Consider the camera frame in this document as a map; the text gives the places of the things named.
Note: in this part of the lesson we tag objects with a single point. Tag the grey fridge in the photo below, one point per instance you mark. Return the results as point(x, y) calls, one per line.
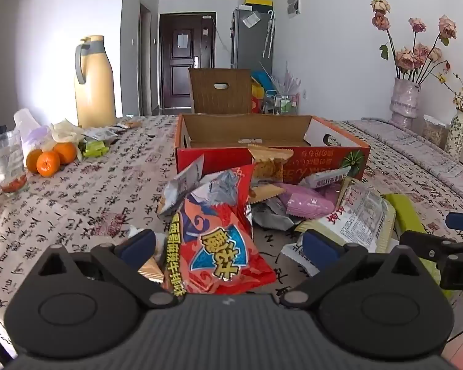
point(250, 46)

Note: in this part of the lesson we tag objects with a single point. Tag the small biscuit packet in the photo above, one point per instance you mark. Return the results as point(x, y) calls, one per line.
point(129, 124)

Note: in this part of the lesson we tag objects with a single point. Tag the brown side door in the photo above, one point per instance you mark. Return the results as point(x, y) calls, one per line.
point(146, 65)

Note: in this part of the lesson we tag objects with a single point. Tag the floral print vase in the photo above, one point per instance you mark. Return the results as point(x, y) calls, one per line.
point(456, 135)

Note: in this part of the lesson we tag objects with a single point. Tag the orange triangular packet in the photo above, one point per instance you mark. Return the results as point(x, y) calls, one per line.
point(152, 271)

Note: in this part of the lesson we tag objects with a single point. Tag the red cardboard box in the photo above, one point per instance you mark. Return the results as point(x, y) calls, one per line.
point(223, 158)

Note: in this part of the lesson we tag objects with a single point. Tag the tan biscuit packet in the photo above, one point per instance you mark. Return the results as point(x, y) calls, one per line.
point(268, 167)

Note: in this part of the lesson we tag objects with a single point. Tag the small green packet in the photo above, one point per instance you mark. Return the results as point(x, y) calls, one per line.
point(96, 149)

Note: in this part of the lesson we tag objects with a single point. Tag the silver snack packet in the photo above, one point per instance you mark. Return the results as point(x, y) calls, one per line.
point(179, 189)

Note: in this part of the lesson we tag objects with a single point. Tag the white barcode snack packet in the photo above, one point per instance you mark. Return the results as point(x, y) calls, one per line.
point(324, 179)

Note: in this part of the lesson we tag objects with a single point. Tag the grey crumpled wrapper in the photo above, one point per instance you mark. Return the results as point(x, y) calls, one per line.
point(274, 217)

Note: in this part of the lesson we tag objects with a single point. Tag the grey quilted cloth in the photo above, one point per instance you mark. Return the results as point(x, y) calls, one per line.
point(420, 162)

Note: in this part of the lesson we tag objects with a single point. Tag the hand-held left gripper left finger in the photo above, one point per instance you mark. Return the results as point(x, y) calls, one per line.
point(139, 244)

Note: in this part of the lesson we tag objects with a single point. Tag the clear labelled snack packet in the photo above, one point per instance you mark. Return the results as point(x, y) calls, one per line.
point(362, 216)

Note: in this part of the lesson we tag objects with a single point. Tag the yellow box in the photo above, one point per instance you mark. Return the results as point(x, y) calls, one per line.
point(258, 2)

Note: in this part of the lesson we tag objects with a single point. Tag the metal storage rack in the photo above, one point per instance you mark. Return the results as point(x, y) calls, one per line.
point(281, 104)

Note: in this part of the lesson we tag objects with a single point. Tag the small tan wafer packet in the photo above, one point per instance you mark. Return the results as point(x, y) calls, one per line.
point(266, 192)

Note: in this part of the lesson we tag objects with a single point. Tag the large red snack bag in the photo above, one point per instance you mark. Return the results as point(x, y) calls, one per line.
point(223, 246)

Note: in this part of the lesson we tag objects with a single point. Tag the white wall panel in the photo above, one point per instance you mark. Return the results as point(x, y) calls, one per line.
point(294, 4)

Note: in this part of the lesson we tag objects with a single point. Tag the white folded umbrella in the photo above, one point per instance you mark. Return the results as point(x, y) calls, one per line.
point(270, 27)

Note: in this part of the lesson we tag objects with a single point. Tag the red gift box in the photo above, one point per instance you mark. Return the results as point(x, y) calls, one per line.
point(256, 106)

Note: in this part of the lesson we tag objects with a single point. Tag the purple plastic bag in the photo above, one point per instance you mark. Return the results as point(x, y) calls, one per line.
point(38, 138)

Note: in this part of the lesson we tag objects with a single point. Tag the white paper sheet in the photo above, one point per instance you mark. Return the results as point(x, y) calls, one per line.
point(251, 20)

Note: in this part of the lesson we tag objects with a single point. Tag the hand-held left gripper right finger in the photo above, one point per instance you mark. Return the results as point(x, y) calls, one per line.
point(320, 244)

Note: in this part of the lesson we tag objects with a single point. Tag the white plastic bag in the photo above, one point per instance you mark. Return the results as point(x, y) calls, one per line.
point(25, 121)

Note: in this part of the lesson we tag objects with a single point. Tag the purple feather grass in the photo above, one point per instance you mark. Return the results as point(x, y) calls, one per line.
point(289, 81)

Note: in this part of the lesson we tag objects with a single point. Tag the dark brown entrance door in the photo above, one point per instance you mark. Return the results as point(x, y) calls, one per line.
point(185, 84)

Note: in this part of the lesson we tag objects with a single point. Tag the yellow thermos jug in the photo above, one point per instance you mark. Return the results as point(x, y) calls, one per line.
point(96, 92)

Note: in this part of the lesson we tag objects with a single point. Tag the wooden chair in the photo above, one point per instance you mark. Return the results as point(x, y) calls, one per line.
point(208, 92)

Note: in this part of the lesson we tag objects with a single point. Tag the clear snack jar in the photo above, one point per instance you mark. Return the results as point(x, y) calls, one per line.
point(434, 133)

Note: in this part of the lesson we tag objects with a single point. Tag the clear plastic cup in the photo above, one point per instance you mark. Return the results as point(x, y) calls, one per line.
point(5, 162)

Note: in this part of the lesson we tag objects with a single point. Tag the pink ribbed vase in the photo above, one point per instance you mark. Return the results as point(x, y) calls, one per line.
point(404, 104)

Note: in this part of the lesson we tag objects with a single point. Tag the pink snack packet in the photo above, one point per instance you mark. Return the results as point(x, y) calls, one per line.
point(308, 200)

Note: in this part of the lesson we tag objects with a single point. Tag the dried pink rose bouquet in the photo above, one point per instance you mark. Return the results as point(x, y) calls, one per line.
point(407, 59)

